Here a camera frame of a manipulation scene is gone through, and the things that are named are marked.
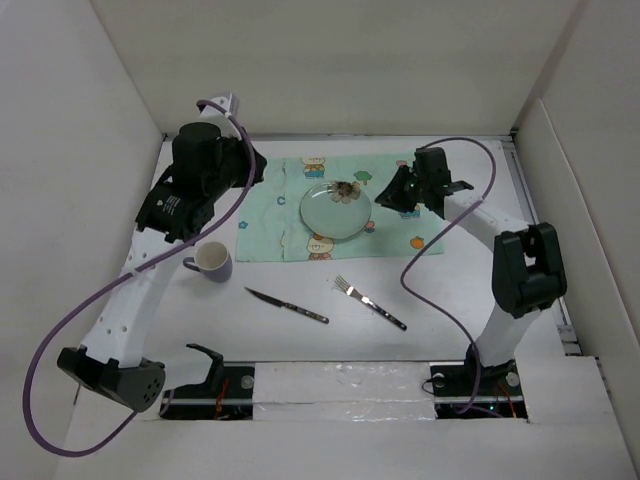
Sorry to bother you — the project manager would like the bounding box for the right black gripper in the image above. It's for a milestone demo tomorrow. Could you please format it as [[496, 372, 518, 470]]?
[[374, 164, 428, 214]]

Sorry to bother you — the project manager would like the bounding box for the green cartoon print cloth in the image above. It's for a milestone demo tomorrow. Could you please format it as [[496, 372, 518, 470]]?
[[235, 152, 441, 263]]

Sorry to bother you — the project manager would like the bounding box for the green floral plate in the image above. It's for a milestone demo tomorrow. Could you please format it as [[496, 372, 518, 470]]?
[[300, 181, 372, 240]]

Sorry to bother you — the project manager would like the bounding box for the purple ceramic mug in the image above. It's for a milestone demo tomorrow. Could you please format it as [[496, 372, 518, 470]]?
[[182, 242, 233, 283]]

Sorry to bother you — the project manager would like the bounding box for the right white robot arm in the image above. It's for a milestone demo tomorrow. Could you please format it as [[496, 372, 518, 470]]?
[[375, 142, 567, 394]]

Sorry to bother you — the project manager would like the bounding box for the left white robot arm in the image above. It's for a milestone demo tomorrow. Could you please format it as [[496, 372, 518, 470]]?
[[57, 121, 266, 413]]

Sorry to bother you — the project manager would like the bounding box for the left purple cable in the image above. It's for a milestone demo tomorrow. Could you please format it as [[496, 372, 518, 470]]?
[[22, 99, 257, 457]]

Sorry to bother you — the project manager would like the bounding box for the purple cable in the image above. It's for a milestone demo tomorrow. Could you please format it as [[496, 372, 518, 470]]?
[[401, 137, 497, 415], [22, 99, 257, 457]]

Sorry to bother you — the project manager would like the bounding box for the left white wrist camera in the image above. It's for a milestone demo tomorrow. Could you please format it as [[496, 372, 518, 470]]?
[[196, 92, 240, 119]]

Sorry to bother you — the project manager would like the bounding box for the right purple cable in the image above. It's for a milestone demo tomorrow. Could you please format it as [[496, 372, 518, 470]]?
[[401, 137, 497, 415]]

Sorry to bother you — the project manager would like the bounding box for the silver fork black handle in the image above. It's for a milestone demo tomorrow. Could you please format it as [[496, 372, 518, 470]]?
[[334, 276, 407, 331]]

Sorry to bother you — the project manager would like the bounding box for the black handled table knife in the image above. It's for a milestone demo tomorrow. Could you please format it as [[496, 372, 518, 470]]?
[[245, 287, 330, 325]]

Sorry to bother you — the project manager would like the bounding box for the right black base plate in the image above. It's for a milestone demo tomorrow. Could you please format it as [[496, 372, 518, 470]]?
[[421, 359, 528, 420]]

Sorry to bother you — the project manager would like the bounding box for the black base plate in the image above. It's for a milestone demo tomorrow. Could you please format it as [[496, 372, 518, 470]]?
[[159, 363, 255, 421], [421, 359, 528, 420]]

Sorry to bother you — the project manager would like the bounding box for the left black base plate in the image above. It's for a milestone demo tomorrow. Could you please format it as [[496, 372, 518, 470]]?
[[159, 363, 255, 421]]

